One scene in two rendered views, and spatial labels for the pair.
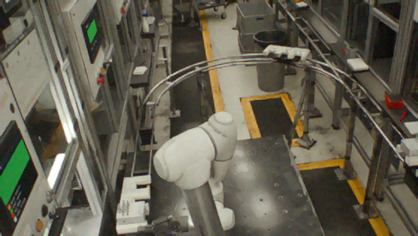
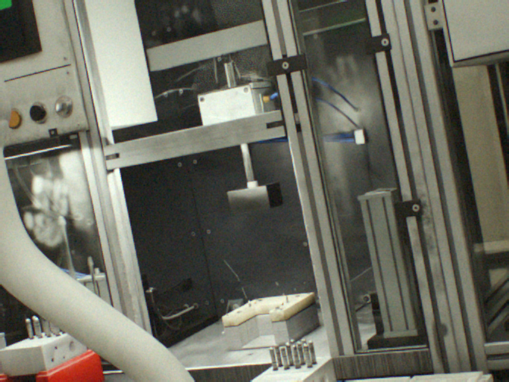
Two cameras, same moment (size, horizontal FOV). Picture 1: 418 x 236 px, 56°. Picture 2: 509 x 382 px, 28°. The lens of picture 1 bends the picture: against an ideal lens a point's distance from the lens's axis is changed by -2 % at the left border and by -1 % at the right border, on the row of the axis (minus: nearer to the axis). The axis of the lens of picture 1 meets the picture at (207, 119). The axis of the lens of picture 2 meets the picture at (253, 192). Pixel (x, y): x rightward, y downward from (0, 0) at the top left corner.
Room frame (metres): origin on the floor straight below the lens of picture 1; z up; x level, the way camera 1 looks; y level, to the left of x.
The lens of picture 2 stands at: (2.09, -0.98, 1.30)
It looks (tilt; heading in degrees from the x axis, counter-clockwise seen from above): 3 degrees down; 117
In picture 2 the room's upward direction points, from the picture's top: 11 degrees counter-clockwise
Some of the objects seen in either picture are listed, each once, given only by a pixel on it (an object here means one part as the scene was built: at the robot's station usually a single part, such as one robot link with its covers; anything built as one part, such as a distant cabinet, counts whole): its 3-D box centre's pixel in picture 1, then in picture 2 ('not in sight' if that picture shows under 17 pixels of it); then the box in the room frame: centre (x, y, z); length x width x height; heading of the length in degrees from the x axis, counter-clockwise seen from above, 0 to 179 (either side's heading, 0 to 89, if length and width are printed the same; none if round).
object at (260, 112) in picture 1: (272, 118); not in sight; (3.43, -0.66, 0.01); 1.00 x 0.55 x 0.01; 1
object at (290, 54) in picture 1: (286, 55); not in sight; (3.10, -0.72, 0.84); 0.37 x 0.14 x 0.10; 59
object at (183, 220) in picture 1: (178, 225); not in sight; (1.30, 0.18, 0.88); 0.09 x 0.07 x 0.08; 91
